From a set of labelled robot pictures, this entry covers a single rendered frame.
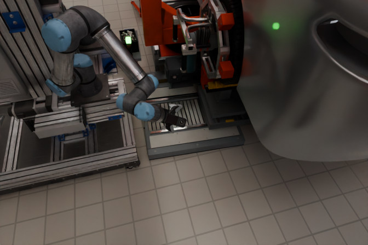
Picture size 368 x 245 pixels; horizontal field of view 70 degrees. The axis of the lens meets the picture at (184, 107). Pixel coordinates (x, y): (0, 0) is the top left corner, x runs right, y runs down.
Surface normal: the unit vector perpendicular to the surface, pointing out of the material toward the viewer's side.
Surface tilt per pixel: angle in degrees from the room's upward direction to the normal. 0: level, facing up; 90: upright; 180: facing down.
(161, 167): 0
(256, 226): 0
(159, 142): 0
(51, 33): 84
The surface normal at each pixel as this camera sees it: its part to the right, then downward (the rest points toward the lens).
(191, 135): 0.03, -0.64
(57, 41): -0.46, 0.59
